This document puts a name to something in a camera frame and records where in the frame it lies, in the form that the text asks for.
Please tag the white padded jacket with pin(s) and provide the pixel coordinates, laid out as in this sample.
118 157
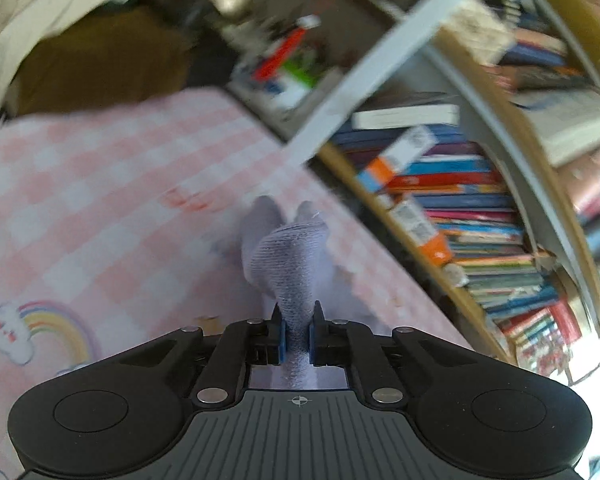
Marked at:
55 0

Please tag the row of colourful books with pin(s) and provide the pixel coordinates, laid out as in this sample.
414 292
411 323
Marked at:
470 240

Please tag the purple and pink sweater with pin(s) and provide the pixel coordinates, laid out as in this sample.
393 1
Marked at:
290 270

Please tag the pile of assorted books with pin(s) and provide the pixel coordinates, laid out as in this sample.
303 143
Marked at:
545 55

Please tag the brown cloth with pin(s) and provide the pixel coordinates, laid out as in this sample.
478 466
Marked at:
105 60

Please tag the red tassel ornament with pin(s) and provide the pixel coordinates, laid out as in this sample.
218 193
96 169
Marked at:
280 52

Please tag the white frame wooden bookshelf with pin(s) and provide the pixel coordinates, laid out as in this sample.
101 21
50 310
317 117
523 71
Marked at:
360 90

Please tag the blue white orange carton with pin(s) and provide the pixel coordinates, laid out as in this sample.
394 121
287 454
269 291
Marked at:
395 160

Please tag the orange and white flat carton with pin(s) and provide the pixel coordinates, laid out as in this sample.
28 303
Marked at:
425 235

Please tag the white thick paperback book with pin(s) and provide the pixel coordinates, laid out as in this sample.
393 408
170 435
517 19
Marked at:
405 117

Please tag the pink checked cartoon table mat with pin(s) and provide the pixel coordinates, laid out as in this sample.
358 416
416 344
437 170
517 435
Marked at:
105 185

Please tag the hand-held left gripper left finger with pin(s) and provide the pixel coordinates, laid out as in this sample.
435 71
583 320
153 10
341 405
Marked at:
250 345

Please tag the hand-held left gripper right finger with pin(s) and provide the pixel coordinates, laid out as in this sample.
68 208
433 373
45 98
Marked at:
345 345

